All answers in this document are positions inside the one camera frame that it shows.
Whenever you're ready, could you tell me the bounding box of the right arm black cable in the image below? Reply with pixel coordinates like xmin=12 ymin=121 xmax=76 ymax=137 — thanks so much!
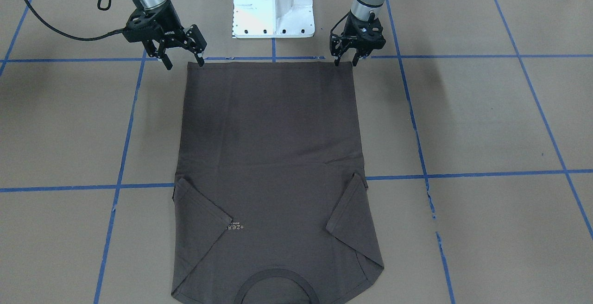
xmin=17 ymin=0 xmax=135 ymax=42

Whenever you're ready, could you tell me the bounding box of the white pedestal column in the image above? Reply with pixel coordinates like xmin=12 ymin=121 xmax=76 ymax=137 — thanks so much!
xmin=232 ymin=0 xmax=315 ymax=38

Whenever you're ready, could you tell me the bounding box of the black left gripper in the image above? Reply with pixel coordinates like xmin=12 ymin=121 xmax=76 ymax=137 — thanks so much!
xmin=330 ymin=12 xmax=387 ymax=67

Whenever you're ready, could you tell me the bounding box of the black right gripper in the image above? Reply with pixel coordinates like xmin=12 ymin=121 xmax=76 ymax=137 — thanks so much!
xmin=123 ymin=0 xmax=207 ymax=71

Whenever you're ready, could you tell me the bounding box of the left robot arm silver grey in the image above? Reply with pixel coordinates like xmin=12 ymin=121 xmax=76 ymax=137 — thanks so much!
xmin=330 ymin=0 xmax=386 ymax=66

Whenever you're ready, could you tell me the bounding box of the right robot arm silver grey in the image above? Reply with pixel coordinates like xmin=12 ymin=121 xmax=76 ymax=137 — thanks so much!
xmin=121 ymin=0 xmax=207 ymax=70

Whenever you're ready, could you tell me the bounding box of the brown t-shirt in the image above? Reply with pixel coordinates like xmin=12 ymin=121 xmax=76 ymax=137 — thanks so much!
xmin=171 ymin=62 xmax=384 ymax=304

